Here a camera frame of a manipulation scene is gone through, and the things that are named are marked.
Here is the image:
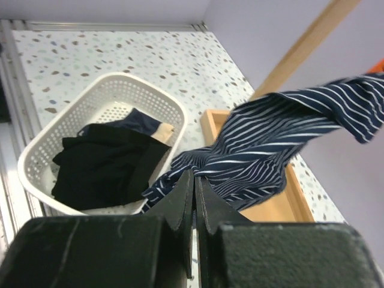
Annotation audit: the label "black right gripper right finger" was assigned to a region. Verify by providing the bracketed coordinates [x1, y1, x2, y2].
[194, 177, 383, 287]

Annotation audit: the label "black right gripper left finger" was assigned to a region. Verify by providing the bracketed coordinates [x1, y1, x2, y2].
[1, 171, 194, 287]

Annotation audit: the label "navy striped underwear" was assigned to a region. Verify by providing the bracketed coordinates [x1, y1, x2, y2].
[142, 73, 383, 212]

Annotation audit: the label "black underwear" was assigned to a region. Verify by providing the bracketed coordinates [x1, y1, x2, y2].
[52, 124, 170, 211]

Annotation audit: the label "navy underwear with beige band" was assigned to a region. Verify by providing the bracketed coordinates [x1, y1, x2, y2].
[77, 109, 174, 151]

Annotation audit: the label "white round clip hanger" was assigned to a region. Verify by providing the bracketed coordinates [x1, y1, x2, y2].
[368, 59, 384, 73]

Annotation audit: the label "wooden clothes rack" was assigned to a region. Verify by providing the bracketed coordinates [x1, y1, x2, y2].
[199, 0, 364, 223]

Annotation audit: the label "white perforated plastic basket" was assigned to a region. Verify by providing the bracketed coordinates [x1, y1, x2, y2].
[17, 72, 188, 215]

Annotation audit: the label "aluminium frame rails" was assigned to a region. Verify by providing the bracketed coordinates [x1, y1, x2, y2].
[1, 20, 217, 250]

